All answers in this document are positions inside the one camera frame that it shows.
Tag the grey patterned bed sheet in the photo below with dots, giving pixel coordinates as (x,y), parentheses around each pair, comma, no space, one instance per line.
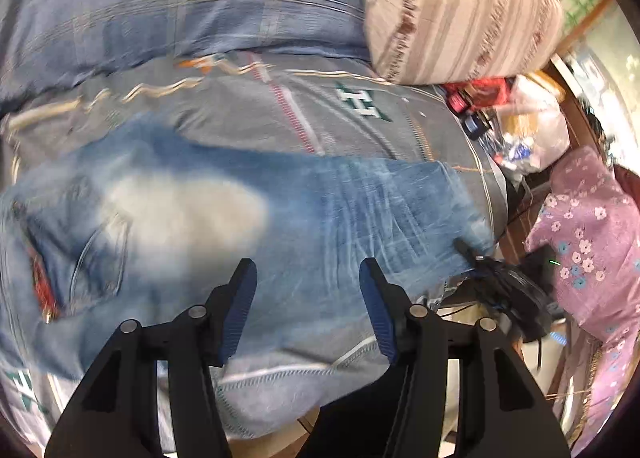
(306,105)

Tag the white plastic bag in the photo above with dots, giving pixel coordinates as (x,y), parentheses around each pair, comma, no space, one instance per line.
(533,132)

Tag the light blue denim jeans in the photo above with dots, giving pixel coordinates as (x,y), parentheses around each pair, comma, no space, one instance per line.
(143,224)

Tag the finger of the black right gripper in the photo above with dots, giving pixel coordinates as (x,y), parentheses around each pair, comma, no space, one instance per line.
(470,254)

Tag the beige brown striped pillow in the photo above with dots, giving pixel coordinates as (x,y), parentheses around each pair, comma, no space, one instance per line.
(417,42)

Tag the red item by pillow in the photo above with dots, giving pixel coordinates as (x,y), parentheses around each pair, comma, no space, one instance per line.
(462,97)

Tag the blue plaid blanket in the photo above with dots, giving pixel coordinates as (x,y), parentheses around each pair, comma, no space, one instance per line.
(59,43)

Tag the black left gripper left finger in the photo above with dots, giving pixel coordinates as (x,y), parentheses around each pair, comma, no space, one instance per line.
(114,412)

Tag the pink floral cloth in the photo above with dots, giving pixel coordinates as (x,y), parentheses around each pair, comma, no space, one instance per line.
(593,226)

